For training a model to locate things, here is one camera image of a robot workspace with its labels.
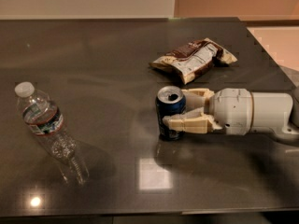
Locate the clear plastic water bottle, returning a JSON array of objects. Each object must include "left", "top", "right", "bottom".
[{"left": 15, "top": 81, "right": 89, "bottom": 185}]

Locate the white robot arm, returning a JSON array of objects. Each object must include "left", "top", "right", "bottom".
[{"left": 157, "top": 86, "right": 298, "bottom": 142}]

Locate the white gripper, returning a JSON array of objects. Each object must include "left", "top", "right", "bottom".
[{"left": 163, "top": 88, "right": 253, "bottom": 135}]

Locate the blue pepsi can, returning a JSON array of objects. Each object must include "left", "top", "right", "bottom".
[{"left": 155, "top": 86, "right": 186, "bottom": 140}]

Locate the brown white chip bag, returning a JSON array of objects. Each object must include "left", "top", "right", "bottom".
[{"left": 149, "top": 38, "right": 237, "bottom": 84}]

